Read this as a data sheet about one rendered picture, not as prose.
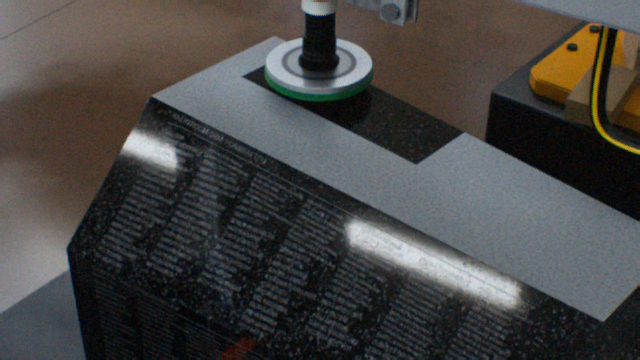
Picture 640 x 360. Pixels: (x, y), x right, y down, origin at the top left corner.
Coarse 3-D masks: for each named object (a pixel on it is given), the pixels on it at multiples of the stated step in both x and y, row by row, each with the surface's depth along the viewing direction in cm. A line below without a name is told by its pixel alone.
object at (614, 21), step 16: (384, 0) 176; (400, 0) 174; (512, 0) 162; (528, 0) 159; (544, 0) 157; (560, 0) 156; (576, 0) 154; (592, 0) 153; (608, 0) 151; (624, 0) 150; (400, 16) 175; (576, 16) 157; (592, 16) 154; (608, 16) 153; (624, 16) 151
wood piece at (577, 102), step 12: (588, 72) 219; (612, 72) 219; (624, 72) 219; (636, 72) 219; (588, 84) 215; (612, 84) 215; (624, 84) 215; (576, 96) 211; (588, 96) 211; (612, 96) 211; (624, 96) 213; (576, 108) 210; (588, 108) 208; (612, 108) 207; (576, 120) 211; (588, 120) 210; (612, 120) 209
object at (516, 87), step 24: (552, 48) 247; (528, 72) 237; (504, 96) 228; (528, 96) 228; (504, 120) 231; (528, 120) 226; (552, 120) 222; (504, 144) 234; (528, 144) 229; (552, 144) 225; (576, 144) 221; (600, 144) 217; (552, 168) 229; (576, 168) 224; (600, 168) 220; (624, 168) 216; (600, 192) 223; (624, 192) 218
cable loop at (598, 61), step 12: (600, 36) 165; (612, 36) 164; (600, 48) 165; (612, 48) 165; (600, 60) 166; (600, 72) 168; (600, 84) 169; (600, 96) 170; (600, 108) 172; (600, 120) 173; (600, 132) 173; (612, 132) 173; (612, 144) 173; (624, 144) 172; (636, 144) 172; (636, 156) 172
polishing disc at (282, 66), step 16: (288, 48) 206; (352, 48) 207; (272, 64) 201; (288, 64) 201; (352, 64) 201; (368, 64) 201; (288, 80) 196; (304, 80) 196; (320, 80) 196; (336, 80) 196; (352, 80) 196
